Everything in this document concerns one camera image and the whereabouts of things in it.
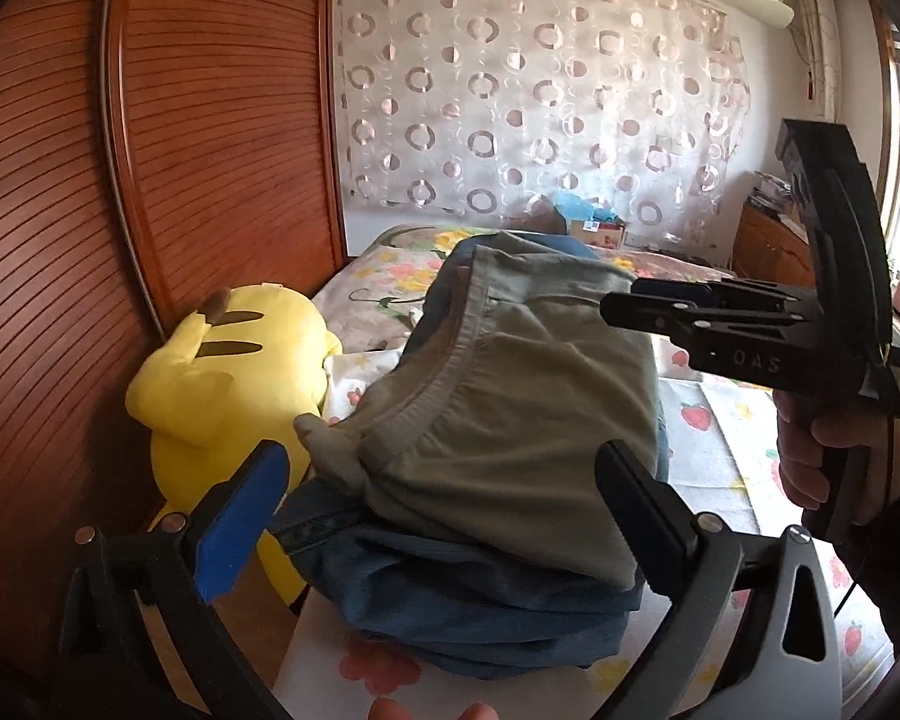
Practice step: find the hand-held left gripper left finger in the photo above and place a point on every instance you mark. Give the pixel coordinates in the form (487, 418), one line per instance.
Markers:
(236, 532)

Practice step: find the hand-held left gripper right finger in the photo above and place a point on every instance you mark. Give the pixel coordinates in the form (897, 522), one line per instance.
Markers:
(641, 510)

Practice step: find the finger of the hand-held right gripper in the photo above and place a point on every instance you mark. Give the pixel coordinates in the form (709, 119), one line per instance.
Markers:
(712, 289)
(660, 315)

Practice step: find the grey-green pants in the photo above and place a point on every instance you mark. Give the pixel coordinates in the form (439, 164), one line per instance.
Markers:
(510, 420)

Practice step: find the person's right hand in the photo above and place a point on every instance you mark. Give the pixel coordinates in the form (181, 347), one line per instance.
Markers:
(814, 457)

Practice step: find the person's left hand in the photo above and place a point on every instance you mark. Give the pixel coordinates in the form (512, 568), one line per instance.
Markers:
(420, 709)

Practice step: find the wooden side cabinet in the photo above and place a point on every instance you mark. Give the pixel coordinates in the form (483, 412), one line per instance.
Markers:
(769, 247)

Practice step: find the clutter on side cabinet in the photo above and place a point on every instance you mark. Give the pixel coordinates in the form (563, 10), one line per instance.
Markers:
(772, 195)

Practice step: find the white strawberry print bed sheet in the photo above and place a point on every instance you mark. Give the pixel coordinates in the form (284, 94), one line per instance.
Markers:
(727, 450)

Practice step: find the small cardboard box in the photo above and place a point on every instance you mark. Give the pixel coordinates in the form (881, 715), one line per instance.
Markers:
(596, 229)

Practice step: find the yellow plush toy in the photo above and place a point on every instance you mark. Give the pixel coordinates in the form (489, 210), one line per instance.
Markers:
(225, 375)

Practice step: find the folded blue jeans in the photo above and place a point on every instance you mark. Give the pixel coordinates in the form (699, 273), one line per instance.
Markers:
(465, 600)

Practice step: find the sheer circle pattern curtain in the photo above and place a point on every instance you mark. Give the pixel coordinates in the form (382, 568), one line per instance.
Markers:
(540, 90)

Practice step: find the wooden headboard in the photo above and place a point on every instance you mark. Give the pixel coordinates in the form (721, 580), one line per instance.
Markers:
(157, 165)

